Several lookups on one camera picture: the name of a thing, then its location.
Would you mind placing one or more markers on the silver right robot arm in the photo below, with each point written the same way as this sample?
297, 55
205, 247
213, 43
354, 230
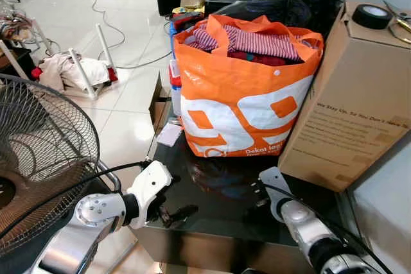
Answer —
314, 235

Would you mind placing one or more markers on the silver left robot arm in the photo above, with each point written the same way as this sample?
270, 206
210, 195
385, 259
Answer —
77, 239

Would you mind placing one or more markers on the black glass table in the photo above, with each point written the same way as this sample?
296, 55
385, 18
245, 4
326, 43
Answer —
225, 216

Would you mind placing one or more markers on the small white card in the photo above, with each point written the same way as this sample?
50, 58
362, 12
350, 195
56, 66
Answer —
170, 135

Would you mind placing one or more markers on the small open cardboard box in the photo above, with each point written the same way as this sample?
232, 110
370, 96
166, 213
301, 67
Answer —
158, 107

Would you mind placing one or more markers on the orange white shopping bag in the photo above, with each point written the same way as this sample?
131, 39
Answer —
237, 101

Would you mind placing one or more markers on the tall brown cardboard box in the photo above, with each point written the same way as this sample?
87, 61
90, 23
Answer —
350, 101

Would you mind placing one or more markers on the beige cloth pile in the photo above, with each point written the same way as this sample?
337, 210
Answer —
80, 72

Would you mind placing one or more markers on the red white striped clothes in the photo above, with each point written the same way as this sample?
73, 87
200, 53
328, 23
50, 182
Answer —
257, 43

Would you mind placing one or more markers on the black tape roll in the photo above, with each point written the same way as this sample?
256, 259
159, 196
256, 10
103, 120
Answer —
371, 17

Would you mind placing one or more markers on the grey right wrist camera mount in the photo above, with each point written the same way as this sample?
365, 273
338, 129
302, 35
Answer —
275, 187

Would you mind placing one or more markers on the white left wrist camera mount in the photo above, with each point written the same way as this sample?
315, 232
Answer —
153, 178

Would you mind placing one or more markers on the white metal rack frame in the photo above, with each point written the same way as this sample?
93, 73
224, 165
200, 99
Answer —
104, 46

